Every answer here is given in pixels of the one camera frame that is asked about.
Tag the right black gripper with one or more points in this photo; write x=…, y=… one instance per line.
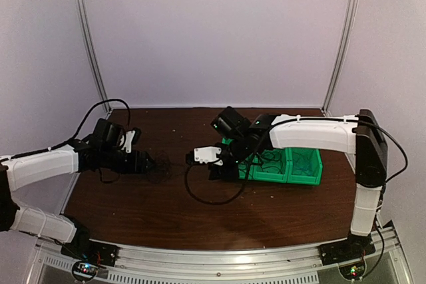
x=223, y=173

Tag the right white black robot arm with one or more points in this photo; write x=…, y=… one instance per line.
x=355, y=134

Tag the right aluminium frame post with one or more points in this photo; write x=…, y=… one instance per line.
x=343, y=46

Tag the green plastic bin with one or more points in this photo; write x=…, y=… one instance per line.
x=273, y=166
x=242, y=168
x=306, y=166

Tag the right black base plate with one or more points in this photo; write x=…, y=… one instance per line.
x=346, y=250

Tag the right green plastic bin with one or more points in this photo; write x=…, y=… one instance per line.
x=306, y=166

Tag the right round circuit board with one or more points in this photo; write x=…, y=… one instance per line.
x=352, y=271

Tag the left aluminium frame post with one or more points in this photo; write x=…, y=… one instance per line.
x=90, y=49

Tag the aluminium front rail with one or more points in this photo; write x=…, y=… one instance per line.
x=294, y=264

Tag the round circuit board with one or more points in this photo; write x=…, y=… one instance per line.
x=84, y=271
x=352, y=271

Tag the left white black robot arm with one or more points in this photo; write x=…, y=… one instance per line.
x=109, y=147

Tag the left green plastic bin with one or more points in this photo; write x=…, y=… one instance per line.
x=242, y=168

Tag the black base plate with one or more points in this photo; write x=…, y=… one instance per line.
x=98, y=253
x=346, y=250

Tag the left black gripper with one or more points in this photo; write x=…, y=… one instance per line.
x=138, y=166

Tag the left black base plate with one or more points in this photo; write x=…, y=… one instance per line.
x=98, y=253

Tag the left round circuit board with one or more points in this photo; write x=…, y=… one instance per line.
x=84, y=271

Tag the middle green plastic bin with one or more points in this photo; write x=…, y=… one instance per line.
x=273, y=166

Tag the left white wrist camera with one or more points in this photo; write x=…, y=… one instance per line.
x=128, y=139

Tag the aluminium frame post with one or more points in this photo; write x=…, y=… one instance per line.
x=90, y=49
x=343, y=46

